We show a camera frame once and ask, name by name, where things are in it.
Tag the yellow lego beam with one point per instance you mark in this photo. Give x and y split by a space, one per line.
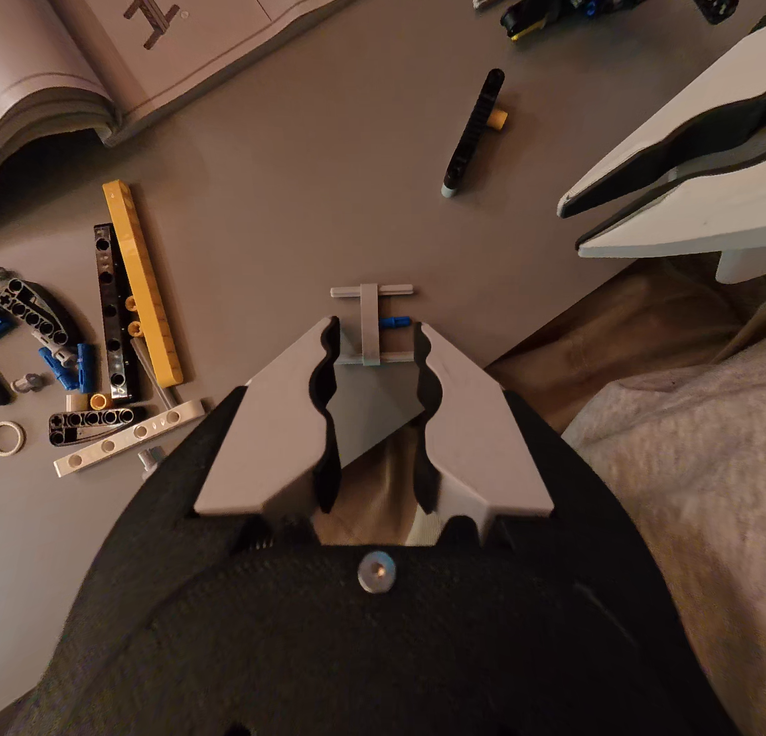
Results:
140 281

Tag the long black lego beam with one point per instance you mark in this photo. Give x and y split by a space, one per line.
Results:
111 311

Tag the curved dark lego beam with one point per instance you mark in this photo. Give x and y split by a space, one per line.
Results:
30 311

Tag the grey lego axle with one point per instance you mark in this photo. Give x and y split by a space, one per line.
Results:
149 371

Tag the bent black lego beam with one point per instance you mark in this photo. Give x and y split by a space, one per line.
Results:
90 419

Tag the black lego vehicle assembly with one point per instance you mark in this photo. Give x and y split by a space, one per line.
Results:
556 0

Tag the blue lego pin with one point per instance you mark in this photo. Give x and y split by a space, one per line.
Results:
86 368
58 370
395 322

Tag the white lego beam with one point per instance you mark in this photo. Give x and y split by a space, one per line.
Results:
125 440

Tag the tan lego bush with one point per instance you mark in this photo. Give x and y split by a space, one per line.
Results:
100 401

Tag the grey lego axle assembly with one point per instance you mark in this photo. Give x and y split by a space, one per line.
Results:
370 329

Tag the light grey lego connector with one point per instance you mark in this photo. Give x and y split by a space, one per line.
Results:
57 342

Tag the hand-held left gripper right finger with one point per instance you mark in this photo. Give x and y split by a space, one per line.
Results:
485 443

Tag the lego instruction booklet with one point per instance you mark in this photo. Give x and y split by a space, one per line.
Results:
179 48

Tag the small grey lego pin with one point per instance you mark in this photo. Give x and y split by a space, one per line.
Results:
27 382
151 458

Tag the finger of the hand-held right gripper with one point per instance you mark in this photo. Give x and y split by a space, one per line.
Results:
688 107
688 227

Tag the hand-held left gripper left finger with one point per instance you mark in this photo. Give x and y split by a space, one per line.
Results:
263 443

